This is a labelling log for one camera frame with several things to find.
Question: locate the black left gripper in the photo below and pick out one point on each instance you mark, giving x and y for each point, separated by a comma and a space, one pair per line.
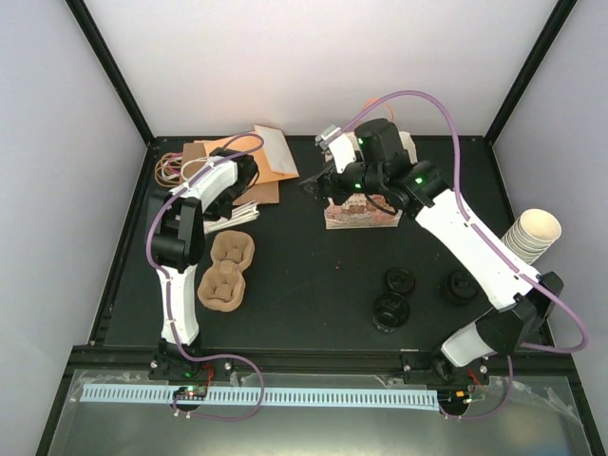
225, 214

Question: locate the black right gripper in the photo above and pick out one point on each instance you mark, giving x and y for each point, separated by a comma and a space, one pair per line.
327, 178

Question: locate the printed white paper bag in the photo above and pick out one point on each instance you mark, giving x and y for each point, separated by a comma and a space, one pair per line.
358, 213

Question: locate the black plastic cup lid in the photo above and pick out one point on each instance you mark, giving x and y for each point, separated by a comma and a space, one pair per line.
399, 280

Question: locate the brown pulp cup carrier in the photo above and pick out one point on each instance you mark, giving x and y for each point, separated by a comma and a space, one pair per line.
222, 286

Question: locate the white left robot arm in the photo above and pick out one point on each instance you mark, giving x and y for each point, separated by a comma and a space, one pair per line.
175, 237

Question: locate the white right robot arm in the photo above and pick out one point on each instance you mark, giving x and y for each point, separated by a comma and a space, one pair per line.
521, 297

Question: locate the orange kraft paper bag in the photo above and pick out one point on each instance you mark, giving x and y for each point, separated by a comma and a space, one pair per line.
273, 156

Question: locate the brown kraft paper bag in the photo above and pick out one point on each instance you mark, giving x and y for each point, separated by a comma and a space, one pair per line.
174, 167

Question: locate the stack of paper cups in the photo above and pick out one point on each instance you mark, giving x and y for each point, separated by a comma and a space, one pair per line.
532, 234

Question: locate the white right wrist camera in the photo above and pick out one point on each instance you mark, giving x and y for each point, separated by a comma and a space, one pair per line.
336, 142

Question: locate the white slotted cable rail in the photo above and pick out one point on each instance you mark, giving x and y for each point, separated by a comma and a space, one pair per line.
268, 397

